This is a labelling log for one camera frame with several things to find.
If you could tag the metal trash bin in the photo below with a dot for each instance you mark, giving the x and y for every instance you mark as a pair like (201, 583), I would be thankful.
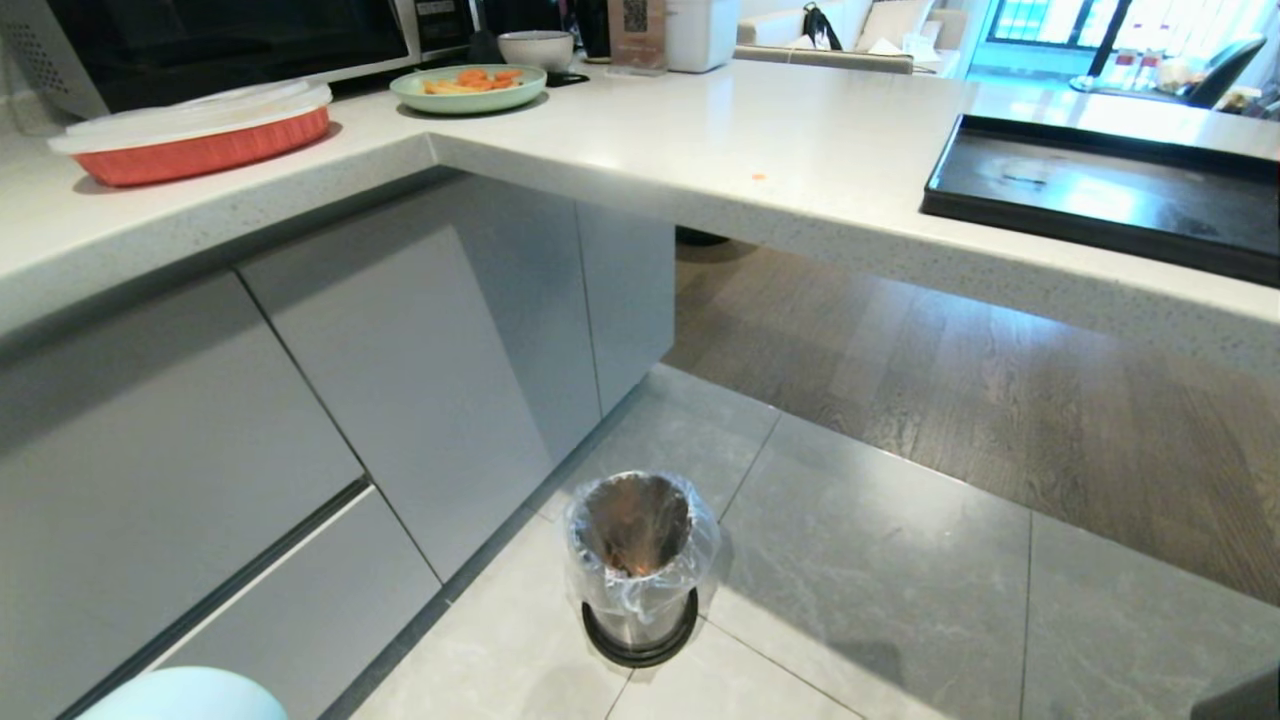
(637, 560)

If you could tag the clear bin liner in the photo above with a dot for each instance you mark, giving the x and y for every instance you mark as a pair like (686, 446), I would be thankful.
(600, 575)

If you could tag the orange food scraps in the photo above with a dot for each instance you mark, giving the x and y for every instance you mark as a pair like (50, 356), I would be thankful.
(472, 80)

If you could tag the red baking dish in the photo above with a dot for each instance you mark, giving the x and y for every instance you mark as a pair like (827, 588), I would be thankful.
(210, 147)

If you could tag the black tray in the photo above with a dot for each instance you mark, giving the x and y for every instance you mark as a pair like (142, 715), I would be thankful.
(1110, 190)

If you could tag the grey cabinet door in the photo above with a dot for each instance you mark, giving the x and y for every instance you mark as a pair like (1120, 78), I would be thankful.
(420, 390)
(628, 300)

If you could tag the black coaster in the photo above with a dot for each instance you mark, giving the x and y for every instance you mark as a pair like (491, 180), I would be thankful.
(566, 78)

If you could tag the green plate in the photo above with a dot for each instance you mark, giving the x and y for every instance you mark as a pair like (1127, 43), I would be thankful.
(468, 97)

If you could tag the brown paper box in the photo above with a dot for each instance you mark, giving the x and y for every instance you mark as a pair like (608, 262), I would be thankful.
(637, 35)

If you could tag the white bowl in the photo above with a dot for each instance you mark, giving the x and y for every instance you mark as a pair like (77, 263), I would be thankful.
(536, 48)

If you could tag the white container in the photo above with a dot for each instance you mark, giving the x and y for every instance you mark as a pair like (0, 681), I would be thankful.
(700, 30)

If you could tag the black bag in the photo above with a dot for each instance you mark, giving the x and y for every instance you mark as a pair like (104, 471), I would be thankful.
(820, 28)

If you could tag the beige sofa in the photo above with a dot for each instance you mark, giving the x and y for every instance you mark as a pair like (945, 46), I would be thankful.
(860, 35)

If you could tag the grey drawer front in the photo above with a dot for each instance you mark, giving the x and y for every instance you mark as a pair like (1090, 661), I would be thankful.
(310, 615)
(150, 470)

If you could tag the white plastic lid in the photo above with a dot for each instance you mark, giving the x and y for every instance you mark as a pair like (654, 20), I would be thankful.
(190, 112)

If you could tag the microwave oven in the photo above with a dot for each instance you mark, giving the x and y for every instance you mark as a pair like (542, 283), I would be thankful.
(220, 40)

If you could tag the pale blue round object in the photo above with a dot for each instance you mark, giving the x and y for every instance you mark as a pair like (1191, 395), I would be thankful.
(185, 697)

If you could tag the black chair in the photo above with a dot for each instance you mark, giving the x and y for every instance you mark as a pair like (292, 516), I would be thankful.
(1225, 70)

